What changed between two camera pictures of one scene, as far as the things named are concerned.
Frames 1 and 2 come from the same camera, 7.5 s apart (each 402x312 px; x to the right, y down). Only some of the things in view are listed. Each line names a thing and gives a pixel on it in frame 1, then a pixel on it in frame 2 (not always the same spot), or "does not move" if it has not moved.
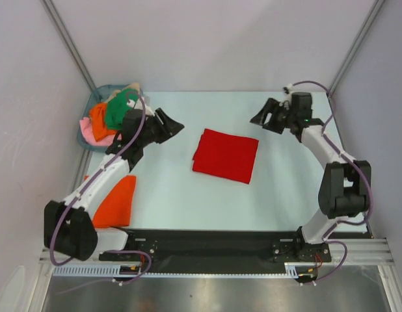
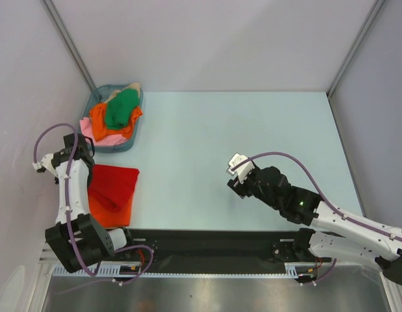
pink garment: (88, 132) does not move
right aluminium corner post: (367, 25) does not move
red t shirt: (225, 155) -> (114, 185)
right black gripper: (273, 106) -> (239, 188)
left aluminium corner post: (64, 33) does not move
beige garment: (133, 86) does not move
